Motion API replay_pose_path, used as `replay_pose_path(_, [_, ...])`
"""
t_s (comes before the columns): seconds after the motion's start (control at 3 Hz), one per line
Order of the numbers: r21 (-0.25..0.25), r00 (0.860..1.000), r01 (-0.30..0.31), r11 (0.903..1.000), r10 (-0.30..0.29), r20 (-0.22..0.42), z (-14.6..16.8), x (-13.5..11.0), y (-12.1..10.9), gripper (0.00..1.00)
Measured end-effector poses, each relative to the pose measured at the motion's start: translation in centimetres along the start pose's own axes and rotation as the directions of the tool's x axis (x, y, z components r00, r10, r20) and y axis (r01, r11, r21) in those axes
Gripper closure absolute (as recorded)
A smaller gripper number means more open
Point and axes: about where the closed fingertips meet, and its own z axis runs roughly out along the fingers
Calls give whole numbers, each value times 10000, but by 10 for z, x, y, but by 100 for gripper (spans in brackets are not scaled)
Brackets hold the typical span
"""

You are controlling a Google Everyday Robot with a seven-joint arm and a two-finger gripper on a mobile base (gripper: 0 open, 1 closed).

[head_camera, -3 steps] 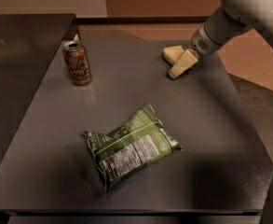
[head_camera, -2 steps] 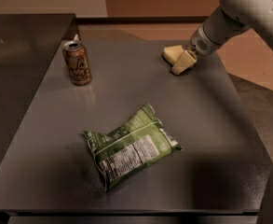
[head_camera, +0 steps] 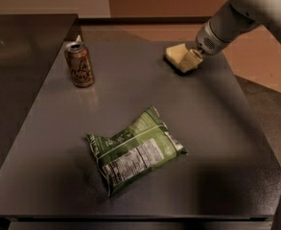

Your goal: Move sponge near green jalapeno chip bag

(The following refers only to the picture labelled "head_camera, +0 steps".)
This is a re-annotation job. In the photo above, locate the yellow sponge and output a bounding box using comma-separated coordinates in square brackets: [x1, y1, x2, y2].
[166, 43, 191, 72]

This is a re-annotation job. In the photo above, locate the orange LaCroix soda can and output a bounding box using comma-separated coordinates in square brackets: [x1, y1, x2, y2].
[64, 41, 95, 88]

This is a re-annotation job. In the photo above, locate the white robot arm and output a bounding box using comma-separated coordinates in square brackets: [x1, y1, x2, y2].
[177, 0, 281, 73]

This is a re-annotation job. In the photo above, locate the green jalapeno chip bag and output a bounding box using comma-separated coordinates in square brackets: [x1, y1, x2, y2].
[86, 106, 188, 196]

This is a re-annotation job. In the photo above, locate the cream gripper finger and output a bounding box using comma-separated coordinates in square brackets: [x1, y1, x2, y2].
[179, 49, 203, 73]

